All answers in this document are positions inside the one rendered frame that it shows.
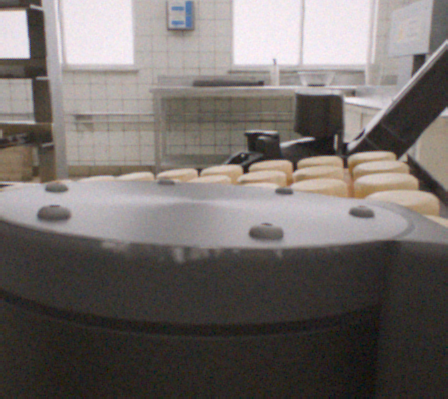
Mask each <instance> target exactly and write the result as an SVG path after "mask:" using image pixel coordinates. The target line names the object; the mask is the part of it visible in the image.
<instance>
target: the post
mask: <svg viewBox="0 0 448 399"><path fill-rule="evenodd" d="M43 8H45V11H25V13H26V26H27V38H28V51H29V57H48V65H49V79H31V90H32V102H33V115H34V123H53V134H54V145H51V146H46V147H37V152H38V166H39V178H40V184H42V183H46V182H51V181H58V180H68V166H67V151H66V135H65V121H64V105H63V91H62V76H61V60H60V56H59V46H58V30H57V15H56V1H55V0H43Z"/></svg>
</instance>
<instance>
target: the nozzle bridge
mask: <svg viewBox="0 0 448 399"><path fill-rule="evenodd" d="M447 39H448V0H420V1H418V2H416V3H413V4H411V5H407V6H405V7H402V8H400V9H398V10H395V11H393V12H392V23H391V38H389V53H388V58H399V69H398V83H397V95H398V94H399V93H400V92H401V90H402V89H403V88H404V86H405V85H406V84H407V83H408V82H409V81H410V80H411V78H412V77H413V76H415V75H416V74H417V73H418V72H419V71H420V70H421V69H422V67H423V66H424V65H425V58H431V57H432V55H434V54H435V53H436V52H437V51H438V50H439V49H440V48H441V47H442V46H443V44H444V42H445V41H446V40H447Z"/></svg>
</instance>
